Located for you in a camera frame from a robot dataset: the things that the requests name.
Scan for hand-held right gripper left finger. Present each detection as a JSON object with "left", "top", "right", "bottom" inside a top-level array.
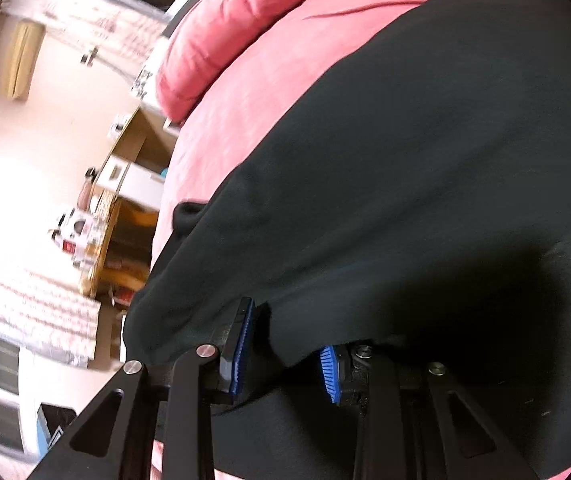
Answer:
[{"left": 30, "top": 296, "right": 258, "bottom": 480}]

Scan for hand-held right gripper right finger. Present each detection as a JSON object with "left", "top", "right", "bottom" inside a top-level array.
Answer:
[{"left": 318, "top": 342, "right": 541, "bottom": 480}]

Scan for black pants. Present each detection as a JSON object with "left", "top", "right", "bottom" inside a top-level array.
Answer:
[{"left": 122, "top": 0, "right": 571, "bottom": 480}]

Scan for wooden desk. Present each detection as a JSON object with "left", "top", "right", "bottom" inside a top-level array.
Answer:
[{"left": 79, "top": 192, "right": 162, "bottom": 306}]

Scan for wooden cabinet with white door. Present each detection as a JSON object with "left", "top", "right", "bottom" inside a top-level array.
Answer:
[{"left": 99, "top": 105, "right": 178, "bottom": 211}]

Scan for white printed box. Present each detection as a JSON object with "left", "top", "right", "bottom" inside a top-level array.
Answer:
[{"left": 58, "top": 209, "right": 97, "bottom": 261}]

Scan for floral side curtain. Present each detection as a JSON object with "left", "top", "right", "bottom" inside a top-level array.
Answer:
[{"left": 0, "top": 255, "right": 103, "bottom": 368}]

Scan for pink bed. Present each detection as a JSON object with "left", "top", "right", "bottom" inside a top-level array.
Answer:
[{"left": 148, "top": 0, "right": 439, "bottom": 480}]

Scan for white leaf print pillow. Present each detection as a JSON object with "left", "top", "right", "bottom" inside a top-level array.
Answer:
[{"left": 130, "top": 55, "right": 158, "bottom": 101}]

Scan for pink folded quilt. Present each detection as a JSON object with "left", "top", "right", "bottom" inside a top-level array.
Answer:
[{"left": 155, "top": 0, "right": 431, "bottom": 121}]

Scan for beige air conditioner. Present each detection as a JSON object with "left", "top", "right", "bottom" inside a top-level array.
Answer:
[{"left": 5, "top": 19, "right": 46, "bottom": 101}]

